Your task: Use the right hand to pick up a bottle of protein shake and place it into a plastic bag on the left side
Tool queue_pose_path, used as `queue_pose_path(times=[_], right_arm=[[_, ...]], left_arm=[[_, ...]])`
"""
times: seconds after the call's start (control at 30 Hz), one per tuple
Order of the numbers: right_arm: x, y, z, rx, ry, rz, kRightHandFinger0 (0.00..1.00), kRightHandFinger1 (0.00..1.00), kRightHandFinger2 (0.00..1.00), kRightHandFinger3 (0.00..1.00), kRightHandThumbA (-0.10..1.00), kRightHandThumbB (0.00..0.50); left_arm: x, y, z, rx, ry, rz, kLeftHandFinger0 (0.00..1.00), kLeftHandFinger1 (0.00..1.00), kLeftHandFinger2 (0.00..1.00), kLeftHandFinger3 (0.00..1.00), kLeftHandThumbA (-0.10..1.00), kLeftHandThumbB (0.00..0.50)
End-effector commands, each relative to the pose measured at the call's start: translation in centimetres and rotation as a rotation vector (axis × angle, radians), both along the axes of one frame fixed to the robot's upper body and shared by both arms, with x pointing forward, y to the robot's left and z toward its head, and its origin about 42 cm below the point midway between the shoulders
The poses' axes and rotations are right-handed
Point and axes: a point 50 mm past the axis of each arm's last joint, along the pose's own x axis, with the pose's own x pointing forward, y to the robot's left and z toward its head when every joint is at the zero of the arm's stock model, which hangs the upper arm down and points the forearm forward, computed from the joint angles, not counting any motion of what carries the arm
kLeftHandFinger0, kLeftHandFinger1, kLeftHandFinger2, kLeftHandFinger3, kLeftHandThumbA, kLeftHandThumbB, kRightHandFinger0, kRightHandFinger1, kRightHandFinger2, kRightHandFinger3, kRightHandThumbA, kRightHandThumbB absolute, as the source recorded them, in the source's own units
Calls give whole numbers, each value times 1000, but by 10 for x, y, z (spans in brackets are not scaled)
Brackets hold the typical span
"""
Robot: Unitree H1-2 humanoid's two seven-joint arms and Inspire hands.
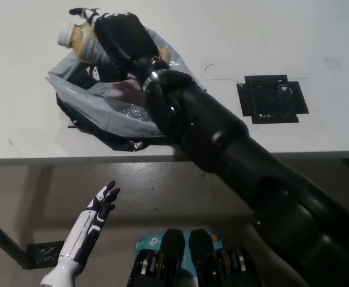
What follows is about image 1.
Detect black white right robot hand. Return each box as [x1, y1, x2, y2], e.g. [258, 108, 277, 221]
[69, 7, 166, 82]

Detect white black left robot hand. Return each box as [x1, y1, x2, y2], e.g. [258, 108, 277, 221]
[57, 180, 121, 267]

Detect beige protein shake bottle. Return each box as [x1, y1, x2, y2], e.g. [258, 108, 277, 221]
[57, 22, 172, 65]

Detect grey plastic bag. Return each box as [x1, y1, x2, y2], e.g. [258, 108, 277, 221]
[45, 28, 207, 139]

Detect reddish flat item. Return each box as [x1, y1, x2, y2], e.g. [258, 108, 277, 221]
[108, 81, 147, 106]

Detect teal network device box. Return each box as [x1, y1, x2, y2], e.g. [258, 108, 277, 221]
[134, 230, 223, 273]

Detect black table leg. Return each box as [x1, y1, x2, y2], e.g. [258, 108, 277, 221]
[0, 210, 33, 269]

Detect robot legs and feet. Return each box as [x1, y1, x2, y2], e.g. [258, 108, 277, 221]
[128, 228, 262, 287]

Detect black tape square marker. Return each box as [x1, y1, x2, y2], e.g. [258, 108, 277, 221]
[236, 74, 309, 124]

